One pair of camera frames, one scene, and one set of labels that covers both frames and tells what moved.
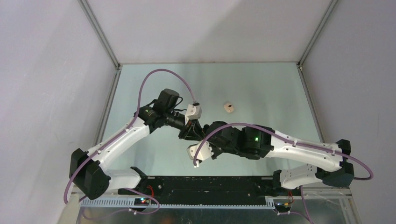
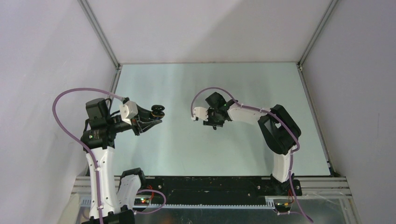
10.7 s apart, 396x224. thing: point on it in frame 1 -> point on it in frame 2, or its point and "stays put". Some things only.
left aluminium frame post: [85, 5] stays put
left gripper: [192, 131] -> [141, 122]
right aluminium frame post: [331, 6] stays put
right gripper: [215, 152] -> [210, 123]
